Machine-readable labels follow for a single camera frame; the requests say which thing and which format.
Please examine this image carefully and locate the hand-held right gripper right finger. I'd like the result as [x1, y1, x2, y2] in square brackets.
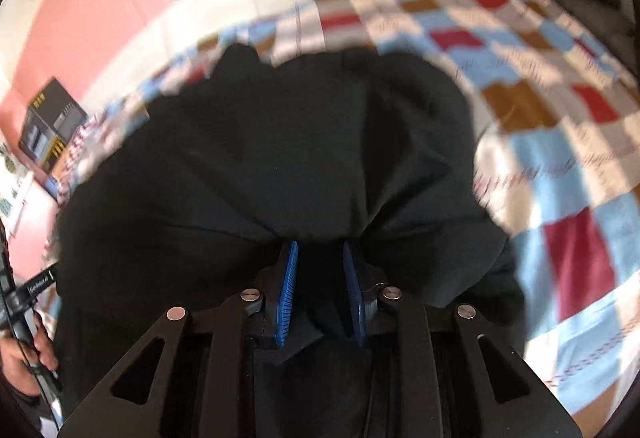
[342, 240, 583, 438]

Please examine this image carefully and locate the red white striped cloth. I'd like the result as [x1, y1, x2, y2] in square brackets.
[50, 115, 108, 205]

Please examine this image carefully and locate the checkered blanket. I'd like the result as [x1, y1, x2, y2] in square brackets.
[45, 0, 640, 419]

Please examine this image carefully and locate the black and yellow box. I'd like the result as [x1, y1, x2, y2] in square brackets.
[17, 78, 88, 173]

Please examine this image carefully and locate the white printed sheet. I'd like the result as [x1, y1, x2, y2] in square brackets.
[0, 138, 37, 239]

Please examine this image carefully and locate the person's left hand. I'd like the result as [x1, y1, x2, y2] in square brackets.
[0, 312, 59, 396]

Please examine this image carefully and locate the black garment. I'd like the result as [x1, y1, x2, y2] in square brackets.
[52, 42, 526, 438]

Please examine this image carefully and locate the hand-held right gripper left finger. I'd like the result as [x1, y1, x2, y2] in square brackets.
[59, 240, 301, 438]

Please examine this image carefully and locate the white mattress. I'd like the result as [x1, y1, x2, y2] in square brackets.
[0, 0, 523, 119]

